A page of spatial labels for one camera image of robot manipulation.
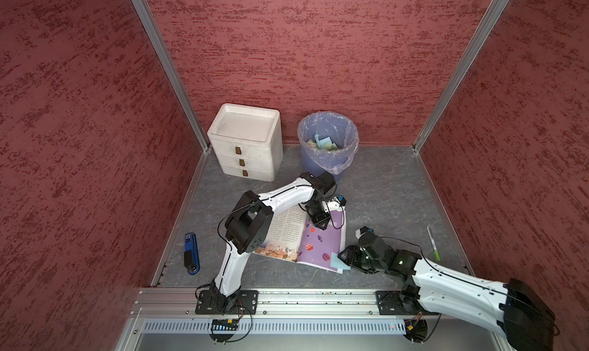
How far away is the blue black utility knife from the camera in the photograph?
79cm

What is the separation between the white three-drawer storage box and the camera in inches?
36.1

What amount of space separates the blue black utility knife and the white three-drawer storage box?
34cm

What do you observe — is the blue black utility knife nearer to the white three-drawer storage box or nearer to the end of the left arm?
the white three-drawer storage box
